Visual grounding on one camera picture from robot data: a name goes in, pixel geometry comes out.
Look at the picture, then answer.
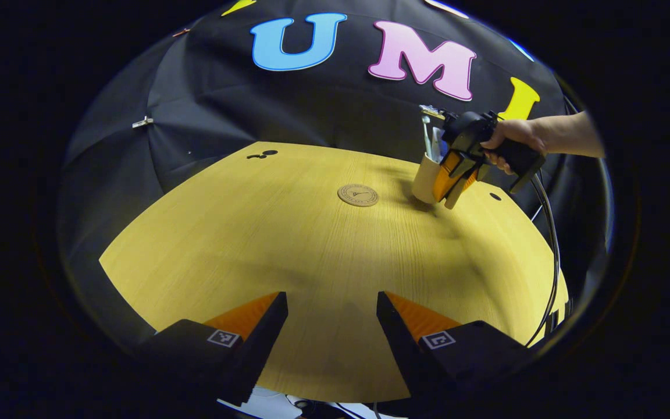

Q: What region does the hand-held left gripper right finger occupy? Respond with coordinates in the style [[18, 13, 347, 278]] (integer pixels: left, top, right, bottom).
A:
[[376, 290, 535, 407]]

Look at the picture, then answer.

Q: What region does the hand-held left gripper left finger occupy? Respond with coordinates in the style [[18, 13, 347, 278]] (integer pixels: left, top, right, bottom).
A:
[[136, 291, 289, 407]]

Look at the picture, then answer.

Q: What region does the beige cup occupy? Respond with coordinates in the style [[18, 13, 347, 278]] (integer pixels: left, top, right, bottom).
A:
[[411, 152, 447, 205]]

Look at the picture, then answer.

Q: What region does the round cork coaster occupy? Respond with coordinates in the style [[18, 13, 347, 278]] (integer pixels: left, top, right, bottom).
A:
[[337, 183, 380, 208]]

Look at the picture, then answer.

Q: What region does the black backdrop cloth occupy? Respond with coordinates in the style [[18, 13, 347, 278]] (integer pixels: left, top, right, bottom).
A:
[[59, 0, 612, 353]]

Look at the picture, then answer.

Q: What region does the black floor cable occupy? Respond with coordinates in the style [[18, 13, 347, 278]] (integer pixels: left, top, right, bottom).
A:
[[290, 398, 383, 419]]

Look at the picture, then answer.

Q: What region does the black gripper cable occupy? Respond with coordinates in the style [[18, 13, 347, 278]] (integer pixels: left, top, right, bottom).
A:
[[523, 173, 564, 350]]

